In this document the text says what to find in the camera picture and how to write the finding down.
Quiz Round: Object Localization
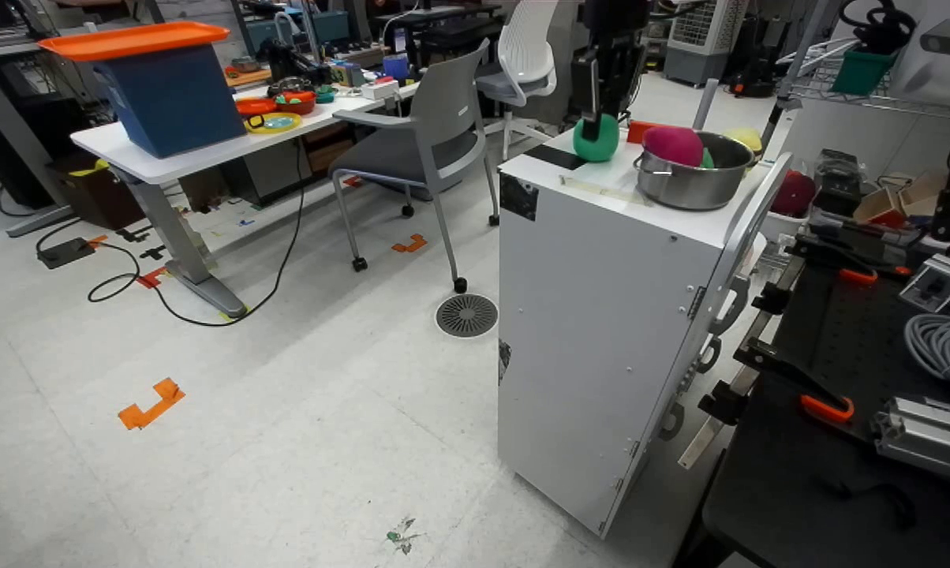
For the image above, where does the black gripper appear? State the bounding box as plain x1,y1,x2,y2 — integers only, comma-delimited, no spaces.
574,40,648,145

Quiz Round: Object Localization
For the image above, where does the green plush ball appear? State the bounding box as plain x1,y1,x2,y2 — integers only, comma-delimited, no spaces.
571,111,622,167

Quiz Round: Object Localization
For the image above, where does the pink plush toy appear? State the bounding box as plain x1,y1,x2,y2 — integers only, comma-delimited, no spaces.
640,123,711,172

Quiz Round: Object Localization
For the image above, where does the silver metal pot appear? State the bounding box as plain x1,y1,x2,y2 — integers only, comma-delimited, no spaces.
632,131,761,215

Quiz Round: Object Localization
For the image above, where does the white toy kitchen cabinet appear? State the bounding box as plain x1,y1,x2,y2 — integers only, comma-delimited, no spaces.
494,119,795,544

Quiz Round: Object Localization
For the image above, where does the orange toy tray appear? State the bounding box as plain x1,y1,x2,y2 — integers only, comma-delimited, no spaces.
229,86,320,119

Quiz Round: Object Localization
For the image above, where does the black square cabinet patch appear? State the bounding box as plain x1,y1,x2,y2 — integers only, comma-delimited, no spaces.
522,141,590,174

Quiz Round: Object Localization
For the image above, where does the white plastic chair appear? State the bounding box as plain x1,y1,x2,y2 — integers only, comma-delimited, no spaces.
477,0,565,163

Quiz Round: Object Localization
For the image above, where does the white air appliance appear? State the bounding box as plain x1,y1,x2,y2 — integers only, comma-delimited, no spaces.
661,0,751,90

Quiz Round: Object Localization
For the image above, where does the gray plastic rolling chair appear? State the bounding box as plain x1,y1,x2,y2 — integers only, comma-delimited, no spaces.
324,38,505,296

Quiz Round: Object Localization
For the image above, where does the dark red round object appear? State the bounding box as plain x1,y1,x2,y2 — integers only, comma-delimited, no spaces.
771,167,821,222

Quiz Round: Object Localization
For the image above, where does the dark round floor cover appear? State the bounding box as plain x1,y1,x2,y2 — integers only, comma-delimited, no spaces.
432,291,501,341

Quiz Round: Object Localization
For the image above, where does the green box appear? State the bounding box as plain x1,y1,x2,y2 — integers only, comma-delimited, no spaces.
829,43,898,99

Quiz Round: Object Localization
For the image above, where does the blue storage bin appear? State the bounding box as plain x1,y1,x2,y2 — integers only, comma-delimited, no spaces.
93,40,249,160

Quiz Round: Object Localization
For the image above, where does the white office table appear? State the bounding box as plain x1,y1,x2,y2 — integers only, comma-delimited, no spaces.
66,75,425,322

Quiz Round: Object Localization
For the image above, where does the orange bin lid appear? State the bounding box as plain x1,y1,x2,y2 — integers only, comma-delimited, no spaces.
38,15,235,65

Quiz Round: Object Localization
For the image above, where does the orange floor tape mark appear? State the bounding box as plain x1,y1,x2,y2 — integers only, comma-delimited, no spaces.
115,375,190,435

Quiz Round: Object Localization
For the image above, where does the black power brick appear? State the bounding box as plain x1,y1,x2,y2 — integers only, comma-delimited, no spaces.
34,235,98,273

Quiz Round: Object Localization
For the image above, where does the black clamp orange handle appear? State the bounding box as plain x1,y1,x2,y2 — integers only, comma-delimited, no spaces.
792,236,885,291
731,339,859,428

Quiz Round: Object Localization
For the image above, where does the wire shelf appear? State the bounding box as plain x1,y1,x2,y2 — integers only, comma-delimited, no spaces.
780,38,950,119

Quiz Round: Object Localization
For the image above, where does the black floor cable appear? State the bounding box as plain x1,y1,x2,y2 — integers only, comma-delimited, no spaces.
83,134,309,330

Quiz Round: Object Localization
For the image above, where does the aluminum extrusion rail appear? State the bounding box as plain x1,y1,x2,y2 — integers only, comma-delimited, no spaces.
897,249,950,322
868,393,950,489

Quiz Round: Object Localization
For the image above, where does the gray coiled cable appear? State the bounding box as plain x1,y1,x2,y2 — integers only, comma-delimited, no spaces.
898,310,950,400

